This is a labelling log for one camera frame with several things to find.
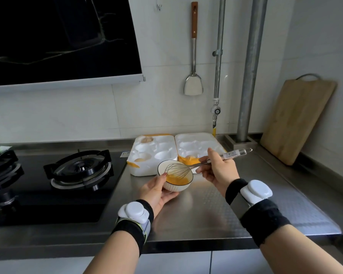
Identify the small wall hook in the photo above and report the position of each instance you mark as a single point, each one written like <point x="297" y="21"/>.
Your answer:
<point x="159" y="6"/>

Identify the person's right forearm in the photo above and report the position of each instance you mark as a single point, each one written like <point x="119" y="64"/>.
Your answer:
<point x="297" y="253"/>

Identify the white open egg carton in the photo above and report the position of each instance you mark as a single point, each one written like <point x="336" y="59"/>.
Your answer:
<point x="151" y="149"/>

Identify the person's left thumb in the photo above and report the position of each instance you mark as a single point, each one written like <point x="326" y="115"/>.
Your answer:
<point x="161" y="181"/>

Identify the black left wristband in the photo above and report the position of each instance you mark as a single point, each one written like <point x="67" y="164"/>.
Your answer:
<point x="131" y="232"/>

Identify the wooden cutting board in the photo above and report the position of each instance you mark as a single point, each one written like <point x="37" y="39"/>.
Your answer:
<point x="297" y="119"/>

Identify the person's right hand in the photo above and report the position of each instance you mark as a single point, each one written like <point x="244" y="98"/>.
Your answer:
<point x="223" y="172"/>

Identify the thick grey metal pipe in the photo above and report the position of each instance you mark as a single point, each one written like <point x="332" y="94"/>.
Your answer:
<point x="251" y="68"/>

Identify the white cabinet door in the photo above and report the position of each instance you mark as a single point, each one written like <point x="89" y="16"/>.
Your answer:
<point x="234" y="262"/>
<point x="174" y="263"/>

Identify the black right wristband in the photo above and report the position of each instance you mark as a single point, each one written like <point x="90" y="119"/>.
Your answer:
<point x="263" y="219"/>

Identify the thin gas pipe with valve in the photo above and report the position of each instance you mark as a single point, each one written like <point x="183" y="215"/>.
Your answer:
<point x="218" y="39"/>

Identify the square metal pipe base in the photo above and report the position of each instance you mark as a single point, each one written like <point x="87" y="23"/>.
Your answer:
<point x="231" y="142"/>

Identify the person's left forearm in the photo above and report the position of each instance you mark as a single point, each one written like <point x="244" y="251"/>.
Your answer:
<point x="114" y="258"/>

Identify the white left wrist tracker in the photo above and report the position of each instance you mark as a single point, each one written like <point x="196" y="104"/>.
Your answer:
<point x="135" y="212"/>

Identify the metal whisk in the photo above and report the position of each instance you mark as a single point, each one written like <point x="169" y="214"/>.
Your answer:
<point x="235" y="154"/>

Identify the white right wrist tracker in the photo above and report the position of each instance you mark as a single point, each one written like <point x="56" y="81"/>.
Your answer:
<point x="255" y="191"/>

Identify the black burner pan support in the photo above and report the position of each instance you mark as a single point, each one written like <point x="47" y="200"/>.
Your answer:
<point x="80" y="171"/>
<point x="2" y="174"/>

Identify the white wrist tracker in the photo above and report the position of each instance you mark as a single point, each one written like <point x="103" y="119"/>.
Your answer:
<point x="135" y="212"/>
<point x="255" y="191"/>

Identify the brown egg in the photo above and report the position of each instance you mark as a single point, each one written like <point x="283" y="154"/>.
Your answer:
<point x="140" y="160"/>
<point x="146" y="139"/>

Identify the person's right thumb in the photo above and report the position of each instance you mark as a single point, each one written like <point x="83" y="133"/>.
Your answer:
<point x="212" y="154"/>

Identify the yellow beaten egg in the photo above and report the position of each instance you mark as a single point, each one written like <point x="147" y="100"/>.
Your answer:
<point x="177" y="181"/>

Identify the black wristband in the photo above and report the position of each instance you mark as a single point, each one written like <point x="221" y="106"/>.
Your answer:
<point x="131" y="232"/>
<point x="263" y="219"/>

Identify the person's left hand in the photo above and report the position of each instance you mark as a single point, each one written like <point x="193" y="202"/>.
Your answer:
<point x="151" y="194"/>

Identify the white ribbed bowl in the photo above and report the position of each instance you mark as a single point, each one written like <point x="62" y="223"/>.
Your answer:
<point x="171" y="187"/>

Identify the black range hood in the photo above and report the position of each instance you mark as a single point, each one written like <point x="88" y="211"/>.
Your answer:
<point x="60" y="37"/>

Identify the black glass gas stove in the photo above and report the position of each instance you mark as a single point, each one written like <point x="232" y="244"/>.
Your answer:
<point x="31" y="208"/>

